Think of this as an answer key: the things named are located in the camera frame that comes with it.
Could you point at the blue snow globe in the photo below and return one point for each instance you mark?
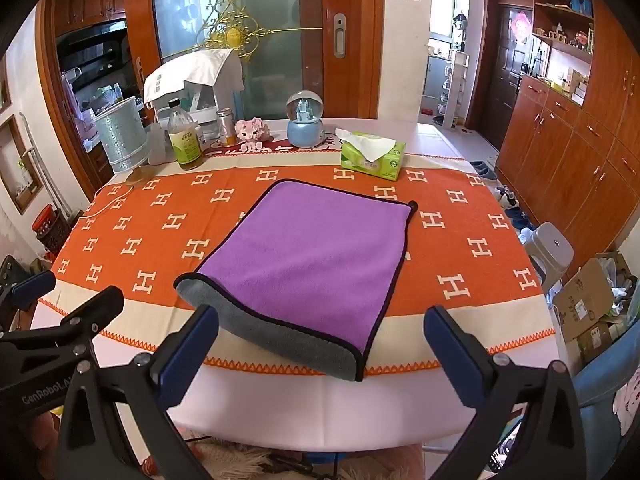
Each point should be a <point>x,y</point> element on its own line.
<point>305,127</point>

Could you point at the white countertop appliance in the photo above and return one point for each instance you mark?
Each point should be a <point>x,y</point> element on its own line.
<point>200,110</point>

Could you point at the purple and grey towel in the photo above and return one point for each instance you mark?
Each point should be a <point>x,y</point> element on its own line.
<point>310,255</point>

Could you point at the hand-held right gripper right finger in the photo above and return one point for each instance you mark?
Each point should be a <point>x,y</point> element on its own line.
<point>451,356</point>

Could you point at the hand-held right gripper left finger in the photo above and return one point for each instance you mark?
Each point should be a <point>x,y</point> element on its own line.
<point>191,346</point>

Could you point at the small cardboard box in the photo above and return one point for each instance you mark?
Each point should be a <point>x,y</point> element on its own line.
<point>597,340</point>

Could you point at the translucent plastic cup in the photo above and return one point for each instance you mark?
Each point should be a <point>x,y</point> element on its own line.
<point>157,147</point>

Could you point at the green tissue pack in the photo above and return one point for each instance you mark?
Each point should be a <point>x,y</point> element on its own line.
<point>372,157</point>

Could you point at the orange patterned tablecloth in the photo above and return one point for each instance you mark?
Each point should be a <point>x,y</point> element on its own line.
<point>150,220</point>

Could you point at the small jar with metal lid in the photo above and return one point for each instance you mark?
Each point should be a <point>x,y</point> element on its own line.
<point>226,130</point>

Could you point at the silver woven bucket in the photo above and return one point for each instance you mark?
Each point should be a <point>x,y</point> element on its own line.
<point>122,137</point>

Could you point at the pink toy figure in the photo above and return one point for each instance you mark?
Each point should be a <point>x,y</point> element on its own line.
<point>250,132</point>

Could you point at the grey slippers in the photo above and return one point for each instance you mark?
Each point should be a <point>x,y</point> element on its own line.
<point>484,169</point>

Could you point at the large cardboard box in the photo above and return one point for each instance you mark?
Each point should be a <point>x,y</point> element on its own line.
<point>582,295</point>

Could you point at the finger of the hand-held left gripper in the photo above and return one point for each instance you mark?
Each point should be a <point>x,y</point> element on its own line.
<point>34,287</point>
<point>92,305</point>

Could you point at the white cloth cover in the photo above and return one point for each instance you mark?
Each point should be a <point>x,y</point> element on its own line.
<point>200,70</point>

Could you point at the wooden floor cabinet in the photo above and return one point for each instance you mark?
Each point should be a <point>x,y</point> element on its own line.
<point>565,170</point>

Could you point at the wooden picture frame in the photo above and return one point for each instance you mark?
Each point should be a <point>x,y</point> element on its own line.
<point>20,167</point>

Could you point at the glass bottle with yellow liquid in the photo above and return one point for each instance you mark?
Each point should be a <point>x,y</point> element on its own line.
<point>183,147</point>

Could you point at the blue chair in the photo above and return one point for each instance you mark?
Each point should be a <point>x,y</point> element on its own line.
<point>607,385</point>

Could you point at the white sneakers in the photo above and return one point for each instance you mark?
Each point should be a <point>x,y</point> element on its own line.
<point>507,197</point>

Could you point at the glass sliding door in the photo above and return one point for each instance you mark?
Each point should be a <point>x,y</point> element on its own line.
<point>280,35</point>

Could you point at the white plastic stool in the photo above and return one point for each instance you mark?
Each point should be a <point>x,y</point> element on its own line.
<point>552,250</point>

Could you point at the wooden wall shelf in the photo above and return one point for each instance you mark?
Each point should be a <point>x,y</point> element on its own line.
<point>565,15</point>

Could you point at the dark wooden door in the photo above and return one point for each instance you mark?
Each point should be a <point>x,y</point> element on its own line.
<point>507,70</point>

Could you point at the white shoe rack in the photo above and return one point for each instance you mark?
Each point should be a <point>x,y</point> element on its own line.
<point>452,90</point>

